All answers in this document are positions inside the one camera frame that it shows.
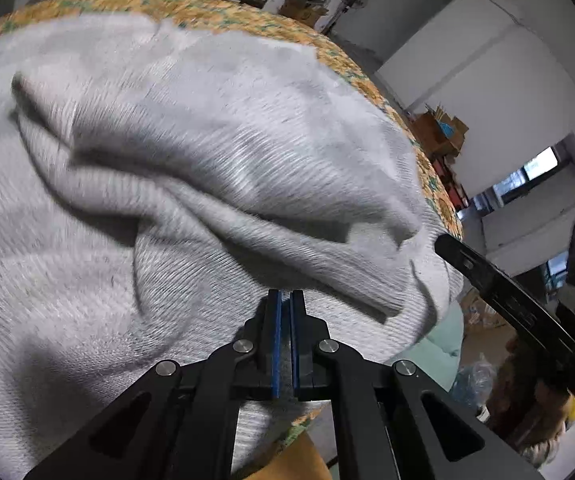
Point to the sunflower print bedspread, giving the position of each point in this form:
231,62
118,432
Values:
217,10

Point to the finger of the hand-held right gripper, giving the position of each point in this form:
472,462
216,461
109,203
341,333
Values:
482,275

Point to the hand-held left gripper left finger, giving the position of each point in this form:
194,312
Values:
277,340

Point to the clear plastic bag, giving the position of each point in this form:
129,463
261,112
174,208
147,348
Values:
475,380

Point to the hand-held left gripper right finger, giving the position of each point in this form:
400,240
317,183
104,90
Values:
297,340

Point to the large cardboard box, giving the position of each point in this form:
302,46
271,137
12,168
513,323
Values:
485,310

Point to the cardboard box with blue items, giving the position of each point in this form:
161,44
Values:
437,132

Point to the bright window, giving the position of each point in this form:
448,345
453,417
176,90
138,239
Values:
532,172

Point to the grey door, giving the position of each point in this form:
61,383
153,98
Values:
407,5

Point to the cardboard box with metal fan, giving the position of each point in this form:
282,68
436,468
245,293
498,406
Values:
302,5

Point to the brown wooden board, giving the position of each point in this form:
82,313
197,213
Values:
297,460

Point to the grey checkered knitted blanket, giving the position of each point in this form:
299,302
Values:
167,160

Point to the red boxes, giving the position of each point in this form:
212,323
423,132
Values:
457,195

